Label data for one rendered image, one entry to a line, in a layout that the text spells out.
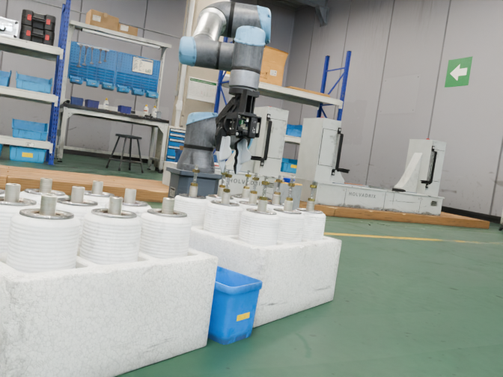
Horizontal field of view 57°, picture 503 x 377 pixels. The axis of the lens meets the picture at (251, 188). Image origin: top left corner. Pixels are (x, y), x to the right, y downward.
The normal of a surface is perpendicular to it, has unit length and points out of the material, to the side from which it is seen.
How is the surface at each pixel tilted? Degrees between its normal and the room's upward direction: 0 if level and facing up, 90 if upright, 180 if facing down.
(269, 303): 90
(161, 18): 90
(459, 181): 90
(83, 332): 90
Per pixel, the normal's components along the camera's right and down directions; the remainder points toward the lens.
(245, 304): 0.77, 0.18
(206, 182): 0.45, 0.12
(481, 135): -0.88, -0.09
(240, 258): -0.60, -0.04
